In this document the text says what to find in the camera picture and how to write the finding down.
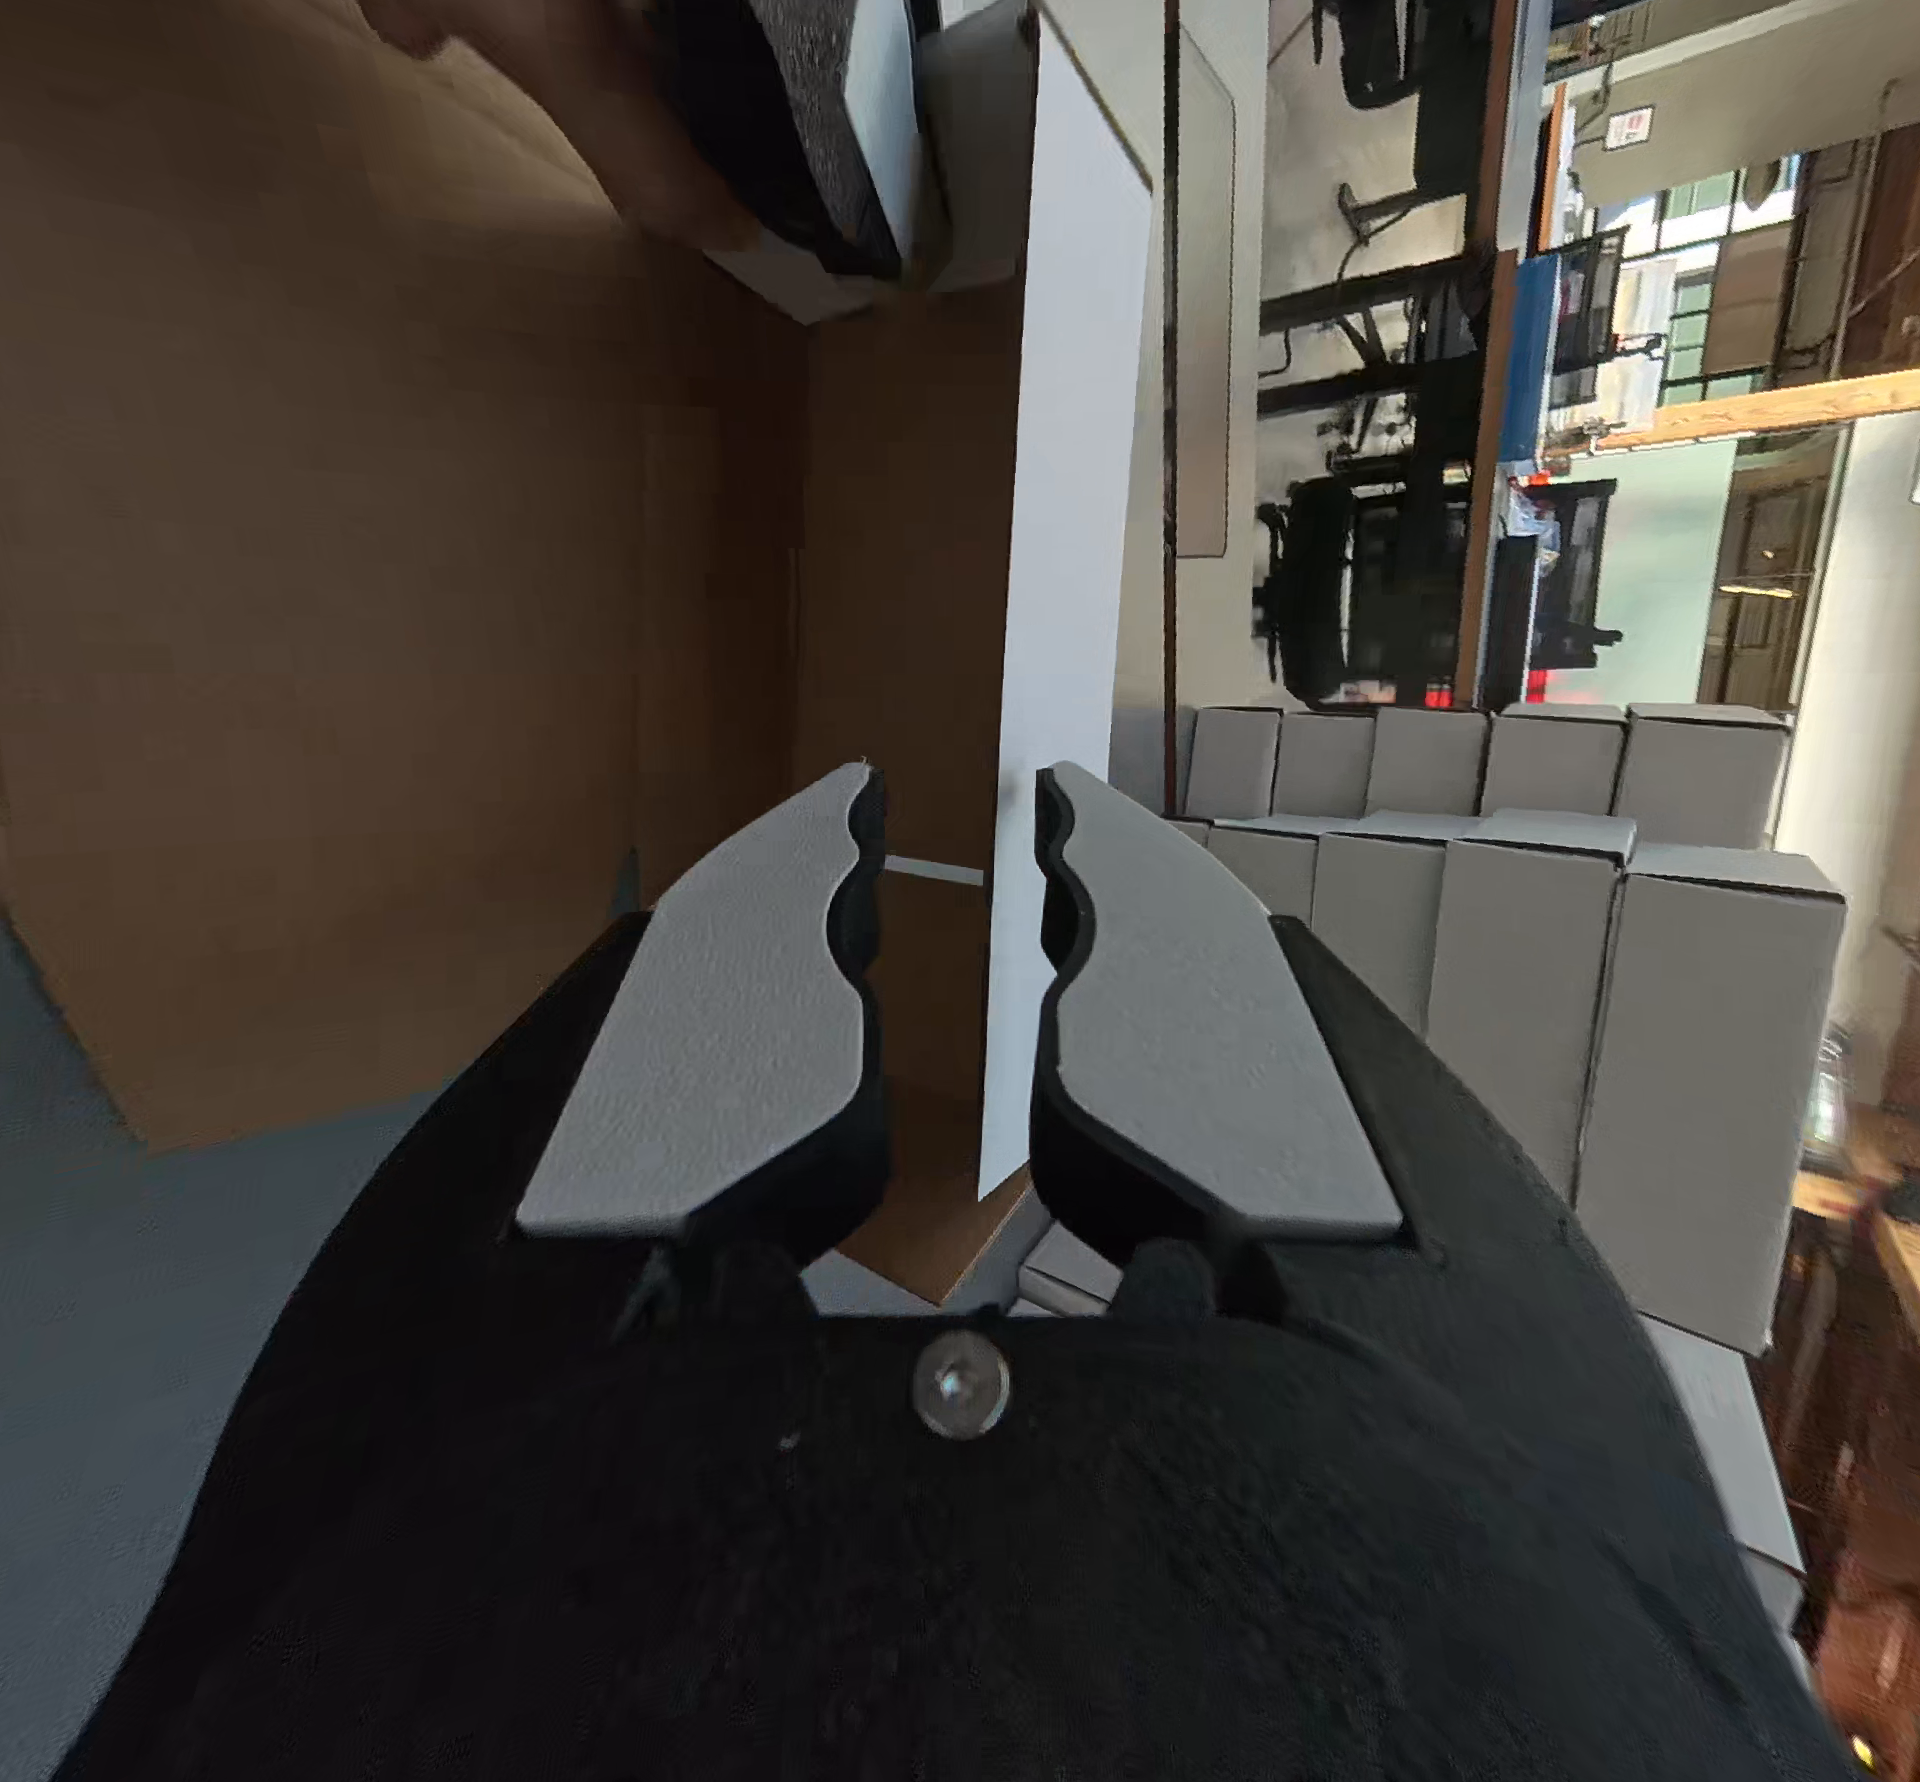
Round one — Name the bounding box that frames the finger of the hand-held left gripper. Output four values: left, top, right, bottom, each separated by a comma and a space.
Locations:
838, 0, 929, 273

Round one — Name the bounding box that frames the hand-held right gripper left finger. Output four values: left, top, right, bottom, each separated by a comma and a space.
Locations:
514, 757, 890, 1274

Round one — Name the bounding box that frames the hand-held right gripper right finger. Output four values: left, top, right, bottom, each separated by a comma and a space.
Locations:
1033, 757, 1408, 1293

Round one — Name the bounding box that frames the white cardboard box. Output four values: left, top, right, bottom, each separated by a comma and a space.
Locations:
0, 0, 1159, 1315

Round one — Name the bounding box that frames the blue flat box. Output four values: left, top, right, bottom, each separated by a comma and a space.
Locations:
1506, 247, 1564, 462

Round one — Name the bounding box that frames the person's left hand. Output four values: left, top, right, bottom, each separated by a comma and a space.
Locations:
354, 0, 767, 258

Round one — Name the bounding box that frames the stack of white boxes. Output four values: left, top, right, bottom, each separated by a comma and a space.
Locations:
1019, 703, 1852, 1648

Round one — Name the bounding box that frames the long black device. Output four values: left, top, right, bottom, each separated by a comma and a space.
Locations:
1526, 477, 1625, 665

